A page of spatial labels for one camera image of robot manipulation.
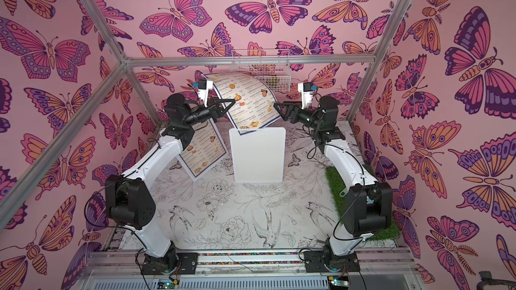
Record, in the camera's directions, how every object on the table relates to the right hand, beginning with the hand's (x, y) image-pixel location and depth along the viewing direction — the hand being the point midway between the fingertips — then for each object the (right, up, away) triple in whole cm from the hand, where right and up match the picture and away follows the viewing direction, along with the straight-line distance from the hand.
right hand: (282, 103), depth 75 cm
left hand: (-17, 0, -3) cm, 17 cm away
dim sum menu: (-35, -20, +19) cm, 45 cm away
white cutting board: (-35, -19, +19) cm, 44 cm away
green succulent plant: (-2, +13, +19) cm, 23 cm away
